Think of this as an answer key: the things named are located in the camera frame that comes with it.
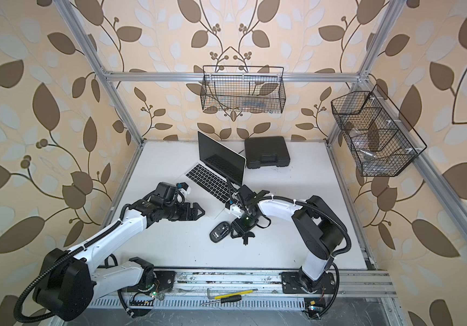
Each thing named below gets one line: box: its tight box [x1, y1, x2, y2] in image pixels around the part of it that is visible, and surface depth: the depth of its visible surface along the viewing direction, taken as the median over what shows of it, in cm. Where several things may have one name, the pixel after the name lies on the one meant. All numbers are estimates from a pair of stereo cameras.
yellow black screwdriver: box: [200, 294, 243, 306], surface depth 72 cm
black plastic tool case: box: [244, 135, 291, 170], surface depth 115 cm
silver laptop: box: [176, 131, 247, 220], surface depth 104 cm
